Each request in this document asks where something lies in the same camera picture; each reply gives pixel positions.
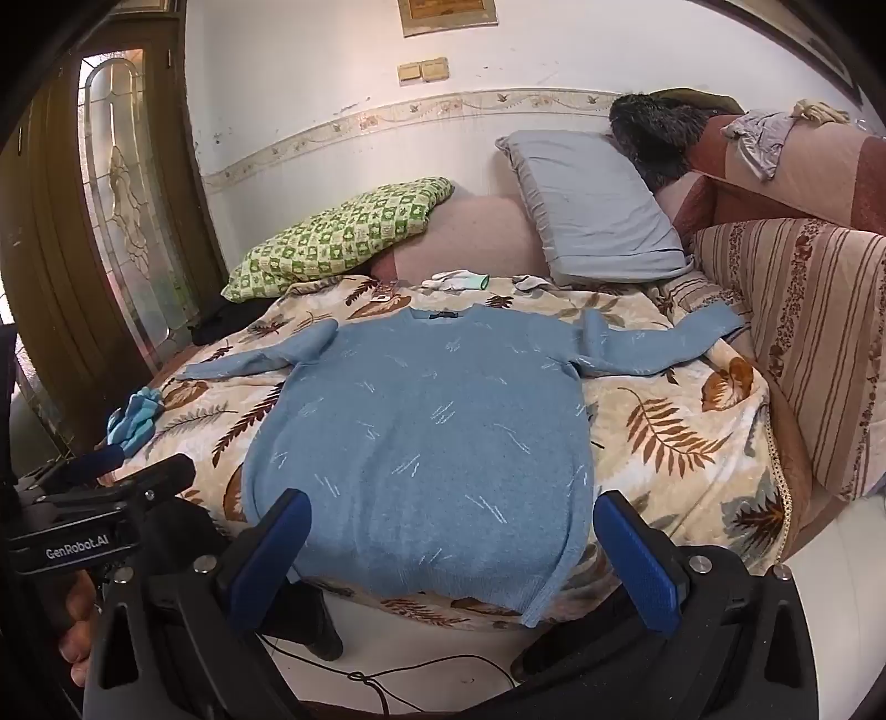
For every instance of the framed wall picture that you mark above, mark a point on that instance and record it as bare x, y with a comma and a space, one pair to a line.
448, 14

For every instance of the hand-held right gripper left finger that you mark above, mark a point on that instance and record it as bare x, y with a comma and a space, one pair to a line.
266, 564

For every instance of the wooden door with glass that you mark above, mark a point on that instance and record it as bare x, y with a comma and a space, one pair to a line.
62, 242

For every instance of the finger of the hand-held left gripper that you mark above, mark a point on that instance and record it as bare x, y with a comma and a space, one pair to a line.
97, 462
159, 478

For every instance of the pink patchwork sofa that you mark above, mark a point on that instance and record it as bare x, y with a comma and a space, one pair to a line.
824, 166

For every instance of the striped sofa cushion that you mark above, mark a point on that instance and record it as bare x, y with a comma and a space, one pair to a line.
810, 332

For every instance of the dark furry cushion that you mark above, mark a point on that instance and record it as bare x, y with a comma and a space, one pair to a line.
654, 138

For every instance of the light blue small cloth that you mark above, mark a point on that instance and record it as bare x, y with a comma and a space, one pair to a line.
135, 422

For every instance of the green checkered pillow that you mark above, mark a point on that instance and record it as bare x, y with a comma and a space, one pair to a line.
332, 235

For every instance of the grey pillow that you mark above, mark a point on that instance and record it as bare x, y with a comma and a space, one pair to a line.
595, 201

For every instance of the leaf print blanket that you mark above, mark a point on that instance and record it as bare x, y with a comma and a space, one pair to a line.
682, 429

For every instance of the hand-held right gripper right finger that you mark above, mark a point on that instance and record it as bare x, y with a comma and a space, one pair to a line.
640, 564

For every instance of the pink cloth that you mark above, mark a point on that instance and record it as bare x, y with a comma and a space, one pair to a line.
477, 235

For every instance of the grey cloth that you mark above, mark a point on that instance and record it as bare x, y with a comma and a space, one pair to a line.
758, 142

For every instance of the person's left hand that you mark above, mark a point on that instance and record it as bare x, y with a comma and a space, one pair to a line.
77, 623

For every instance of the blue knit sweater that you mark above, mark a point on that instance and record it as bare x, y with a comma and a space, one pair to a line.
429, 429

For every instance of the brown cloth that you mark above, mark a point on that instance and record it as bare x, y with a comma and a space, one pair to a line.
699, 100

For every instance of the wall switch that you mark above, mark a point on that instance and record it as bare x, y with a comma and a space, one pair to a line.
410, 73
435, 68

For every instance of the pale yellow cloth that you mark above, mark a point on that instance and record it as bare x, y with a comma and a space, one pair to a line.
820, 111

